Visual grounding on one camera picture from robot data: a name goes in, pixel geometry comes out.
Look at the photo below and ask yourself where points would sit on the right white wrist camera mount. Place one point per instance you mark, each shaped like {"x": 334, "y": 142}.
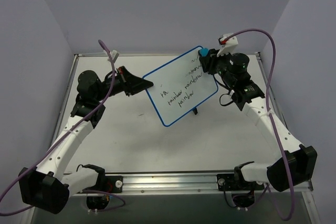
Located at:
{"x": 228, "y": 43}

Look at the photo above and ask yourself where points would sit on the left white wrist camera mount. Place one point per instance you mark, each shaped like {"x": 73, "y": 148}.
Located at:
{"x": 114, "y": 55}

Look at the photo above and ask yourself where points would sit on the aluminium table edge frame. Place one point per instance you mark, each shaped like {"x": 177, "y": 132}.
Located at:
{"x": 133, "y": 122}

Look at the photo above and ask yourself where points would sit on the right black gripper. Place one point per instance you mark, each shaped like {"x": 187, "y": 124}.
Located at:
{"x": 210, "y": 61}

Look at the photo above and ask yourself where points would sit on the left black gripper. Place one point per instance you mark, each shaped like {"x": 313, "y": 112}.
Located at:
{"x": 125, "y": 82}

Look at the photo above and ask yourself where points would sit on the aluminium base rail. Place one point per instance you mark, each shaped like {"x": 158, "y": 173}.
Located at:
{"x": 181, "y": 183}

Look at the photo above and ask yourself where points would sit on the black whiteboard stand foot right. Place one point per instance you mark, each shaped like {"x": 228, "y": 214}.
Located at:
{"x": 195, "y": 111}

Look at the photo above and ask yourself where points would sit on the blue framed whiteboard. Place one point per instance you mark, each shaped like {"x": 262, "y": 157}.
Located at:
{"x": 180, "y": 85}

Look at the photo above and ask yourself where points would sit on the blue bone-shaped eraser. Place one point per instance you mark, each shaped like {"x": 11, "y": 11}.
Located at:
{"x": 203, "y": 52}

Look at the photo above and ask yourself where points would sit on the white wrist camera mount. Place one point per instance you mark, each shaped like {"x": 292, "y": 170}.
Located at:
{"x": 114, "y": 55}
{"x": 228, "y": 43}

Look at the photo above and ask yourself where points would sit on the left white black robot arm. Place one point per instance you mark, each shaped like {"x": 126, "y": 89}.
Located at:
{"x": 45, "y": 186}

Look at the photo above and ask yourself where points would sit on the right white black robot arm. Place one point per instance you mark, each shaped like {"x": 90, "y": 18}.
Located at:
{"x": 294, "y": 163}

